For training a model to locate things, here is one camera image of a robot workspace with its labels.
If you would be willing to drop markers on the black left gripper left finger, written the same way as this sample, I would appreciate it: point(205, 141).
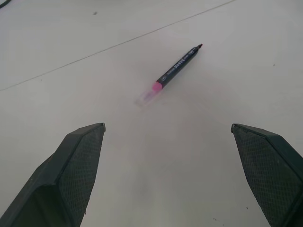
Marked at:
point(66, 175)

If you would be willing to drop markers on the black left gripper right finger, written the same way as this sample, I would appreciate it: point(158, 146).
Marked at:
point(270, 170)

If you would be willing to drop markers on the black marker pen pink band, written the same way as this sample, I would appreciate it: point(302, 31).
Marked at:
point(176, 68)

